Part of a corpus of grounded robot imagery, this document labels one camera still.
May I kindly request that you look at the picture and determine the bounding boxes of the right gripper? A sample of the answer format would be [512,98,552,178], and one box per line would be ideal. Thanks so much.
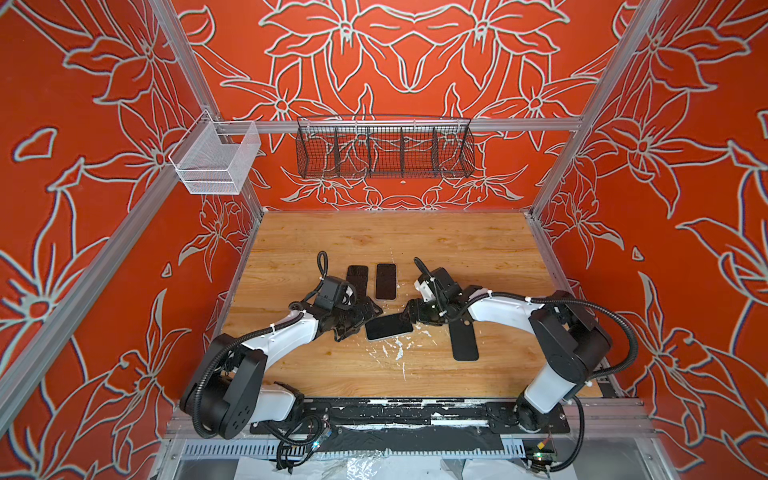
[395,298,449,328]

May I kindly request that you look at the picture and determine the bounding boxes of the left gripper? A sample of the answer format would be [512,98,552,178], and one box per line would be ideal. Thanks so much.
[331,295,382,336]

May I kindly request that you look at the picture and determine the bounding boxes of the black smartphone picked up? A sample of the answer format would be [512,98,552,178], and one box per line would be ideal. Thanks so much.
[345,264,370,299]

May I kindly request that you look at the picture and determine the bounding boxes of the pink phone case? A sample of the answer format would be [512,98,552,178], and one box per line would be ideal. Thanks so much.
[375,262,398,301]

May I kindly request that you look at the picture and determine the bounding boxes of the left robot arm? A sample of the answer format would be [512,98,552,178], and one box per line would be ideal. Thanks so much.
[179,276,383,439]

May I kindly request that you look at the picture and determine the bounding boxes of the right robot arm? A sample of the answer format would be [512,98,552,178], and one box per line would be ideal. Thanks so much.
[405,259,639,433]

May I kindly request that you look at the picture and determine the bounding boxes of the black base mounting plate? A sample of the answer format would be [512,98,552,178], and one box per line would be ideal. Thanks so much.
[249,397,571,436]

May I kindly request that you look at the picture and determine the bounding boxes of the white mesh basket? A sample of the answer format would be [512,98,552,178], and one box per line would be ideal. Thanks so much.
[169,110,262,195]

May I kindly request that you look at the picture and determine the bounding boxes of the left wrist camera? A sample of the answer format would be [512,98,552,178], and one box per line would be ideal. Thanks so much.
[341,282,357,307]

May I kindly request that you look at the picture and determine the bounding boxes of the black wire basket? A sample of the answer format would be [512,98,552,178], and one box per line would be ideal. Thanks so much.
[295,114,477,180]

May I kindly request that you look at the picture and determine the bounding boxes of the aluminium frame rail back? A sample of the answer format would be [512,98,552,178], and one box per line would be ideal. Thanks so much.
[213,117,582,135]

